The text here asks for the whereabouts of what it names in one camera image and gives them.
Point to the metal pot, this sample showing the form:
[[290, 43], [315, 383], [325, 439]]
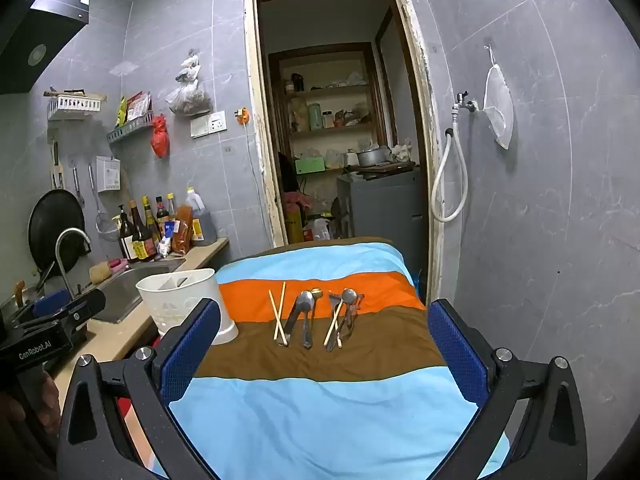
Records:
[[372, 156]]

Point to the large metal spoon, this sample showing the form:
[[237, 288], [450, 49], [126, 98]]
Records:
[[305, 301]]

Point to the yellow sponge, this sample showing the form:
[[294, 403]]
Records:
[[100, 273]]

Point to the yellow red container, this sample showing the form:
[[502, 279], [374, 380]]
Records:
[[294, 220]]

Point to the striped blanket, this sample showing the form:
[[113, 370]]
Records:
[[320, 410]]

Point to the gold-headed spoon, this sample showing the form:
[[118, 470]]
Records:
[[316, 292]]

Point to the green box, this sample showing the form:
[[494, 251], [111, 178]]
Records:
[[310, 164]]

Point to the yellow green packet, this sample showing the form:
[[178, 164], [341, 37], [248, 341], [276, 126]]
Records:
[[121, 111]]

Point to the clear bag of dried goods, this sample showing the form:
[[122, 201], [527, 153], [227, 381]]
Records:
[[189, 95]]

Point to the clear bottle yellow cap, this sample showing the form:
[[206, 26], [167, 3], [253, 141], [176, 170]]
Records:
[[171, 206]]

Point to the tall bottle yellow cap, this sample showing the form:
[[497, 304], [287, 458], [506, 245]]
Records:
[[149, 217]]

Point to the steel sink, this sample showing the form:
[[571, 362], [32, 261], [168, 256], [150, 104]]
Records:
[[130, 285]]

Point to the red packet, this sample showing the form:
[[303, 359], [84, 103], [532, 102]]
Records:
[[138, 105]]

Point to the black range hood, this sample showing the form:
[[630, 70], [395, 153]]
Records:
[[35, 35]]

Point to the blue white packet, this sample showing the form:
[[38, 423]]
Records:
[[166, 242]]

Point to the orange spice packet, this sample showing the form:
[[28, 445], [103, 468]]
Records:
[[182, 230]]

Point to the white door frame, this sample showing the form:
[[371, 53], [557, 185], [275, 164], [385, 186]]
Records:
[[252, 135]]

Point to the black wok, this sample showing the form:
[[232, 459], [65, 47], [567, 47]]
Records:
[[55, 225]]

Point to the red plastic bag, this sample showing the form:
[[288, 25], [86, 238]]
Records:
[[160, 137]]

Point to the white basket wall shelf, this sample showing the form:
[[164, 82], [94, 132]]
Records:
[[75, 106]]

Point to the green canister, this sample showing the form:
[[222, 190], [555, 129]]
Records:
[[315, 117]]

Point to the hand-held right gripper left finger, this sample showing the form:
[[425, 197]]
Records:
[[192, 355]]

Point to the white wall box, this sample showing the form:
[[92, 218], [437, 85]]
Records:
[[108, 174]]

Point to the orange wall hook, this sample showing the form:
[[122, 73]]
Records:
[[242, 115]]

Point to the wooden shelf unit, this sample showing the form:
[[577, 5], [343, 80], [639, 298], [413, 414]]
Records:
[[330, 90]]

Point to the white wall socket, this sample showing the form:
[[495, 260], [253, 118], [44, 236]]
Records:
[[217, 122]]

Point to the dark bottle red label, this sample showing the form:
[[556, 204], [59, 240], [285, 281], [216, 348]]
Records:
[[161, 212]]

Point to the pink scrubber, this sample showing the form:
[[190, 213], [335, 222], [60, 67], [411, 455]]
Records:
[[119, 263]]

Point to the white wall switch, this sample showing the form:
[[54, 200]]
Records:
[[200, 126]]

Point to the person's left hand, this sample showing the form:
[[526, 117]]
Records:
[[50, 400]]

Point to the white plastic utensil holder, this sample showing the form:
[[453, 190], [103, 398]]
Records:
[[185, 305]]

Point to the grey wall shelf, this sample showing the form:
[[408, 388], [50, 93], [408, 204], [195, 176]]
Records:
[[131, 129]]

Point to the wall water tap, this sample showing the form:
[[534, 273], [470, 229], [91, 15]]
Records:
[[463, 103]]

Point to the large oil jug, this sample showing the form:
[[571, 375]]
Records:
[[200, 220]]

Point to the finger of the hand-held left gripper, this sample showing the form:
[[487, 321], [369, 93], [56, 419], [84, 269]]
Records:
[[50, 300], [82, 307]]

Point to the metal sink faucet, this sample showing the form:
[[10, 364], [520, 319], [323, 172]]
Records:
[[62, 245]]

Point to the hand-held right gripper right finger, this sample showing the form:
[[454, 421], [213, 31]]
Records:
[[457, 355]]

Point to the wooden chopstick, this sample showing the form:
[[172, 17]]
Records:
[[278, 317], [334, 325], [280, 312]]

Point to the metal mesh strainer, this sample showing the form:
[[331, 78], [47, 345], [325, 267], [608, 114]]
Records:
[[105, 222]]

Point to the white mesh bag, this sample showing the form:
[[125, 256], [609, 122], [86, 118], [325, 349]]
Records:
[[498, 105]]

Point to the hanging metal spatula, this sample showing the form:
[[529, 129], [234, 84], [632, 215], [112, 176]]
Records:
[[76, 182]]

